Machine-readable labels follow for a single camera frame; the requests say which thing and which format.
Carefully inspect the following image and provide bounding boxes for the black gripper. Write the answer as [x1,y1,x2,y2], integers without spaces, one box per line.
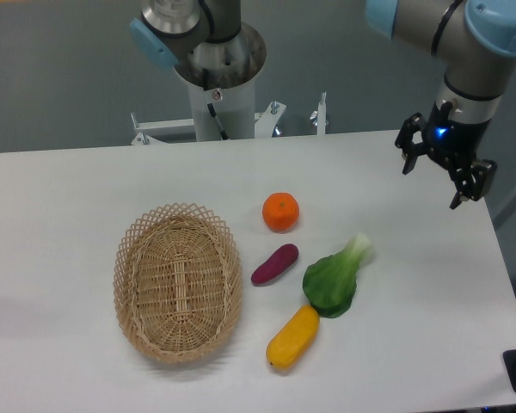
[395,103,498,210]

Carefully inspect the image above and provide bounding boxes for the green bok choy vegetable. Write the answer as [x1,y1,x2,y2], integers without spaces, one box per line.
[302,233,374,318]

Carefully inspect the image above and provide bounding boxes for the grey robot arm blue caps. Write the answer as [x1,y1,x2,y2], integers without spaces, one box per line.
[130,1,516,207]

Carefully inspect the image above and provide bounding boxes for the orange tangerine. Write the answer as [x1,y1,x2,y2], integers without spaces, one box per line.
[262,192,300,232]

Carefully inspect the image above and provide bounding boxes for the purple sweet potato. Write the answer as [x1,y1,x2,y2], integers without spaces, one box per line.
[250,243,299,286]

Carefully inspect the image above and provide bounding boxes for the yellow mango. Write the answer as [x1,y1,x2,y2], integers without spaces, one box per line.
[266,305,320,370]

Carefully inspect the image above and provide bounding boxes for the oval wicker basket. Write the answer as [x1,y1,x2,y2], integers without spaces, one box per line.
[113,203,243,364]

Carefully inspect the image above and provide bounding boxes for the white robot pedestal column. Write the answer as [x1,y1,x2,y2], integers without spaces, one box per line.
[187,81,255,142]

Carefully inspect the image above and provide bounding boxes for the black cable on pedestal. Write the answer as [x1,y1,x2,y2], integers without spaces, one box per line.
[200,67,231,141]

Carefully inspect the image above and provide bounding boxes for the white metal base frame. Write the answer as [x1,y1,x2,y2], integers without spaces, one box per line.
[130,91,330,145]

